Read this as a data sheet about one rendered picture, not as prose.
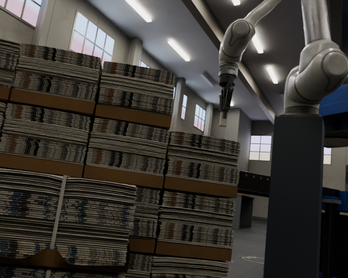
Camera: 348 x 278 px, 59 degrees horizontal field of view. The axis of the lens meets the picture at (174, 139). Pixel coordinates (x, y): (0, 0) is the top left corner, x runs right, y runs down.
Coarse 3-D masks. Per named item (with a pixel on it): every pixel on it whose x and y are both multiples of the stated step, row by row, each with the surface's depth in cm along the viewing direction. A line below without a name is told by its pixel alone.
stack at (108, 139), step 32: (0, 128) 105; (32, 128) 107; (64, 128) 109; (96, 128) 112; (128, 128) 114; (64, 160) 108; (96, 160) 110; (128, 160) 112; (160, 160) 114; (192, 160) 117; (224, 160) 120; (160, 192) 121; (192, 192) 115; (160, 224) 111; (192, 224) 113; (224, 224) 116; (160, 256) 110
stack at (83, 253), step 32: (0, 192) 75; (32, 192) 77; (64, 192) 79; (96, 192) 80; (128, 192) 81; (0, 224) 75; (32, 224) 76; (64, 224) 77; (96, 224) 79; (128, 224) 80; (64, 256) 76; (96, 256) 77
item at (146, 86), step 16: (112, 64) 118; (112, 80) 116; (128, 80) 118; (144, 80) 119; (160, 80) 120; (112, 96) 115; (128, 96) 116; (144, 96) 117; (160, 96) 118; (160, 112) 118; (160, 128) 119
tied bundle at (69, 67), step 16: (32, 48) 111; (48, 48) 112; (32, 64) 110; (48, 64) 111; (64, 64) 112; (80, 64) 114; (96, 64) 114; (16, 80) 109; (32, 80) 110; (48, 80) 111; (64, 80) 112; (80, 80) 112; (96, 80) 113; (64, 96) 111; (80, 96) 112; (96, 96) 117; (80, 112) 111
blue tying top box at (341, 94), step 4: (340, 88) 277; (344, 88) 273; (336, 92) 279; (340, 92) 276; (344, 92) 273; (328, 96) 286; (332, 96) 282; (336, 96) 279; (340, 96) 275; (344, 96) 272; (324, 100) 289; (328, 100) 285; (332, 100) 282; (336, 100) 278; (340, 100) 274; (344, 100) 271; (320, 104) 292; (324, 104) 288
